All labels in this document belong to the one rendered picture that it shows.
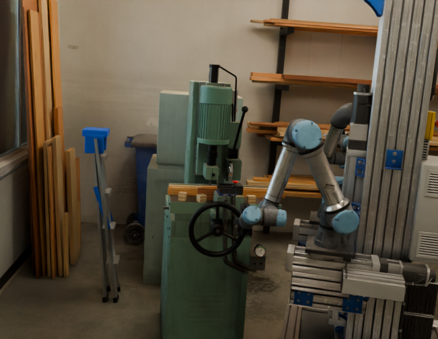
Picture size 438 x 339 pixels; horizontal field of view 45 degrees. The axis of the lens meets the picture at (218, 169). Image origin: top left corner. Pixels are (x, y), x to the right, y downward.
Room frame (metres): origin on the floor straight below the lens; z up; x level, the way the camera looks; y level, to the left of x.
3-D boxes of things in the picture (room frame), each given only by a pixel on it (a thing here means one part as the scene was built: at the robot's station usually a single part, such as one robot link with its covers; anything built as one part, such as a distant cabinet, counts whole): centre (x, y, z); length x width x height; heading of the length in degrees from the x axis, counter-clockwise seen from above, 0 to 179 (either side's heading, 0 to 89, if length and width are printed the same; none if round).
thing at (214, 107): (2.91, 0.04, 1.35); 0.18 x 0.18 x 0.31
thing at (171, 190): (2.92, -0.06, 0.92); 0.67 x 0.02 x 0.04; 99
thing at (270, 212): (2.28, -0.25, 0.97); 0.11 x 0.11 x 0.08; 5
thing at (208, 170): (2.93, 0.04, 1.03); 0.14 x 0.07 x 0.09; 9
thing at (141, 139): (4.81, 0.54, 0.48); 0.64 x 0.54 x 0.97; 97
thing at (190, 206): (2.81, -0.05, 0.87); 0.61 x 0.30 x 0.06; 99
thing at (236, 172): (3.11, -0.08, 1.02); 0.09 x 0.07 x 0.12; 99
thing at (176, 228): (3.03, 0.06, 0.76); 0.57 x 0.45 x 0.09; 9
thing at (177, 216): (2.85, 0.03, 0.82); 0.40 x 0.21 x 0.04; 99
